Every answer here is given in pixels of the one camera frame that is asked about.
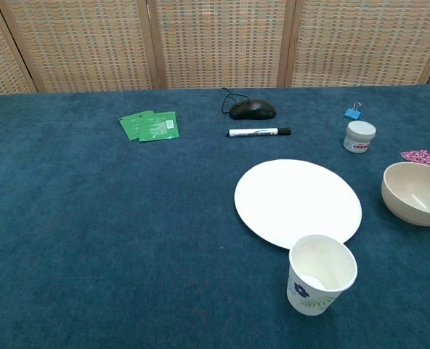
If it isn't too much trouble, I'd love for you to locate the beige bowl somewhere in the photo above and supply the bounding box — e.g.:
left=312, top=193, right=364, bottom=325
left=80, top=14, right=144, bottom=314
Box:
left=381, top=161, right=430, bottom=228

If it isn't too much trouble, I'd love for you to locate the white round plate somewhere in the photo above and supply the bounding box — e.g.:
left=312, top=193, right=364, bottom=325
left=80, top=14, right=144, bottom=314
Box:
left=233, top=159, right=363, bottom=252

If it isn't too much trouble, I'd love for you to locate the floral paper cup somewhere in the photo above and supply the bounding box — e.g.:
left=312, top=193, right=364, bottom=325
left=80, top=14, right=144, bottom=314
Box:
left=286, top=234, right=358, bottom=316

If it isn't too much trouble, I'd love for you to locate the black and white marker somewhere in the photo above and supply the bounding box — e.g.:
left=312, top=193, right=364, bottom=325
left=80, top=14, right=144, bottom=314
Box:
left=226, top=127, right=292, bottom=138

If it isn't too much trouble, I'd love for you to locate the green sachet with barcode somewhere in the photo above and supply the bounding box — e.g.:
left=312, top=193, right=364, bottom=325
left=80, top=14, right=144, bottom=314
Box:
left=138, top=110, right=182, bottom=143

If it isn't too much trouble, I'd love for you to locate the black computer mouse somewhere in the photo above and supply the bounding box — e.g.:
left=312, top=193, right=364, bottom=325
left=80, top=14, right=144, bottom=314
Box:
left=229, top=99, right=277, bottom=121

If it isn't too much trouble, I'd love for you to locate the blue table cloth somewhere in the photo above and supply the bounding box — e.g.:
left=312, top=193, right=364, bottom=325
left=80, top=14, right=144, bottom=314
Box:
left=0, top=83, right=430, bottom=349

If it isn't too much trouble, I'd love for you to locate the small white jar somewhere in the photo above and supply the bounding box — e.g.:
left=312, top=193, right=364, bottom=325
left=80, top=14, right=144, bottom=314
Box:
left=342, top=120, right=377, bottom=154

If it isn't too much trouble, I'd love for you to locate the blue binder clip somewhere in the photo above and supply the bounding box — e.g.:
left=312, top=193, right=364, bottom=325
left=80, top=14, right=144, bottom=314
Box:
left=343, top=103, right=362, bottom=121

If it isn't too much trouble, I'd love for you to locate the pink patterned packet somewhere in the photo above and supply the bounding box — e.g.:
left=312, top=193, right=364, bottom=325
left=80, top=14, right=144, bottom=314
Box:
left=399, top=148, right=430, bottom=173

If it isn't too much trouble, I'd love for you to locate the black mouse cable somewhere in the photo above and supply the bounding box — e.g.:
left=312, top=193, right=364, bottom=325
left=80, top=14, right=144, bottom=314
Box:
left=221, top=87, right=251, bottom=118

